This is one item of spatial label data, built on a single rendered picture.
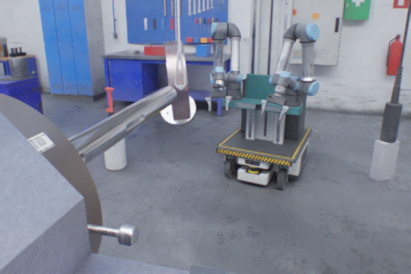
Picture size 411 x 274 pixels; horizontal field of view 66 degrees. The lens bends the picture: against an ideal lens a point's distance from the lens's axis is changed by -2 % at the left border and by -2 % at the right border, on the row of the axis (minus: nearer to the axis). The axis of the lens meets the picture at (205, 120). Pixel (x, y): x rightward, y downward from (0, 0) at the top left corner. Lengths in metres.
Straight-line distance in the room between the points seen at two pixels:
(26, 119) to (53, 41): 5.82
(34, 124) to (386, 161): 0.94
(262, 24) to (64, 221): 2.62
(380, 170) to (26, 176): 0.96
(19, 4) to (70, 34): 1.67
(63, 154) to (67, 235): 0.15
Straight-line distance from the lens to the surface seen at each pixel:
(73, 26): 6.02
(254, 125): 2.96
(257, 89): 2.83
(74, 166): 0.50
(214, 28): 2.62
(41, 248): 0.35
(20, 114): 0.51
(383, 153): 1.09
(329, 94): 5.48
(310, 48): 2.47
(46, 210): 0.35
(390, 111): 1.06
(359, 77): 5.49
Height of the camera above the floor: 1.37
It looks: 17 degrees down
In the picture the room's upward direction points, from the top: straight up
